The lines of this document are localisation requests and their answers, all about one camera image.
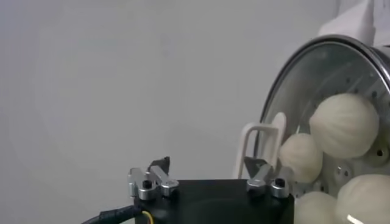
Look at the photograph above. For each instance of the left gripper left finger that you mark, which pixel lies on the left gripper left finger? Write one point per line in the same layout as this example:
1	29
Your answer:
152	182

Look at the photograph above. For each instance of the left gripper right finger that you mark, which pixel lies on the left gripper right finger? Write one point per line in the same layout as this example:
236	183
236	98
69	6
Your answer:
262	179

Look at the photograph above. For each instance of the white steamed baozi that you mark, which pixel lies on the white steamed baozi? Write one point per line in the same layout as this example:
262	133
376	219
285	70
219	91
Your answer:
344	124
315	210
300	158
365	198

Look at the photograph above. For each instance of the steel perforated steamer basket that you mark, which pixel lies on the steel perforated steamer basket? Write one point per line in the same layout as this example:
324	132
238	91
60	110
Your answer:
379	152

